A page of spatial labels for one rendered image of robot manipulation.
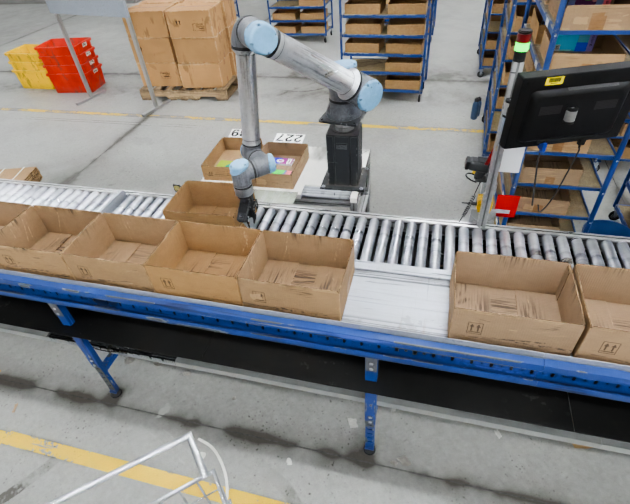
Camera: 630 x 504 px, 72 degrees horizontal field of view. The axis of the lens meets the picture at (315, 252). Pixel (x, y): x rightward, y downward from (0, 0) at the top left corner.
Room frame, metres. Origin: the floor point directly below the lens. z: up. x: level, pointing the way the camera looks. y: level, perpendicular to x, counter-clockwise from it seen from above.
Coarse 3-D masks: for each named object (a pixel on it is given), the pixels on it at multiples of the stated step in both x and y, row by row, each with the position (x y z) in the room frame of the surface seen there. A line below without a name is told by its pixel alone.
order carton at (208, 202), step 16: (176, 192) 2.01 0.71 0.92; (192, 192) 2.12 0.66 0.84; (208, 192) 2.09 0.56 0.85; (224, 192) 2.07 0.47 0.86; (176, 208) 1.96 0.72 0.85; (192, 208) 2.08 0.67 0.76; (208, 208) 2.07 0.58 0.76; (224, 208) 2.06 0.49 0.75; (224, 224) 1.76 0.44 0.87; (240, 224) 1.79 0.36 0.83
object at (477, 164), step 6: (468, 156) 1.81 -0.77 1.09; (468, 162) 1.76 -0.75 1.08; (474, 162) 1.76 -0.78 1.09; (480, 162) 1.75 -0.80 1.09; (468, 168) 1.76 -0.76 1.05; (474, 168) 1.75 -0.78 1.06; (480, 168) 1.74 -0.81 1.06; (486, 168) 1.73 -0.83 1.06; (474, 174) 1.77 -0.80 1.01; (480, 174) 1.75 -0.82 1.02
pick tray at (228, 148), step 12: (216, 144) 2.67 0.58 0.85; (228, 144) 2.76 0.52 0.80; (240, 144) 2.74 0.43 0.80; (216, 156) 2.62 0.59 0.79; (228, 156) 2.66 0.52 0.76; (240, 156) 2.64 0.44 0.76; (204, 168) 2.40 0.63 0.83; (216, 168) 2.37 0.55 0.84; (228, 168) 2.35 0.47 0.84; (228, 180) 2.36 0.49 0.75
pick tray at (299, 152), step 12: (276, 144) 2.62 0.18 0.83; (288, 144) 2.60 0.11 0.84; (300, 144) 2.57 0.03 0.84; (276, 156) 2.60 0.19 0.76; (288, 156) 2.58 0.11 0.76; (300, 156) 2.57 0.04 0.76; (276, 168) 2.44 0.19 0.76; (288, 168) 2.43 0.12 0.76; (300, 168) 2.36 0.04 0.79; (252, 180) 2.27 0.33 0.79; (264, 180) 2.25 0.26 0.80; (276, 180) 2.22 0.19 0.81; (288, 180) 2.20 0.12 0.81
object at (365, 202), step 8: (368, 176) 2.56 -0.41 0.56; (368, 184) 2.56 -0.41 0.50; (360, 192) 2.18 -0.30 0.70; (368, 192) 2.55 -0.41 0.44; (296, 200) 2.14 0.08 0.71; (304, 200) 2.13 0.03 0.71; (312, 200) 2.11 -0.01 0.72; (320, 200) 2.10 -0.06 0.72; (328, 200) 2.09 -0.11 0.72; (336, 200) 2.09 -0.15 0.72; (344, 200) 2.09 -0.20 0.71; (368, 200) 2.56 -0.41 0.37; (352, 208) 2.05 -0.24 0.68; (360, 208) 2.37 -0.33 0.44; (368, 208) 2.56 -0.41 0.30
